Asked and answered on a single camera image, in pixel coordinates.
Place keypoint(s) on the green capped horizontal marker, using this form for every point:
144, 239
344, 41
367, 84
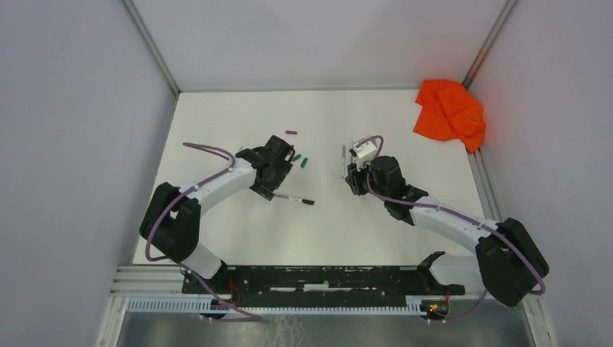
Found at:
343, 162

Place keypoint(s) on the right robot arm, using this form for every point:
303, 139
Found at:
509, 263

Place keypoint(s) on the black capped horizontal marker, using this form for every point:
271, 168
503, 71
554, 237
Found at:
295, 199

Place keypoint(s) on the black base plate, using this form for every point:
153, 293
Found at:
320, 286

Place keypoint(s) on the orange cloth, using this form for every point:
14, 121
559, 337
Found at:
449, 112

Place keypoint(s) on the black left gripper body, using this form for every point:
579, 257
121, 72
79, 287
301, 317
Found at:
265, 189

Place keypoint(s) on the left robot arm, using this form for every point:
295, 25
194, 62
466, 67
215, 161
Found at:
171, 226

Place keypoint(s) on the aluminium frame rail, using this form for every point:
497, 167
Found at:
168, 280

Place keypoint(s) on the white slotted cable duct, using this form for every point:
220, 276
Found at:
411, 307

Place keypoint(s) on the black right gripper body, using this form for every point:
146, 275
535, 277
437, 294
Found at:
358, 179

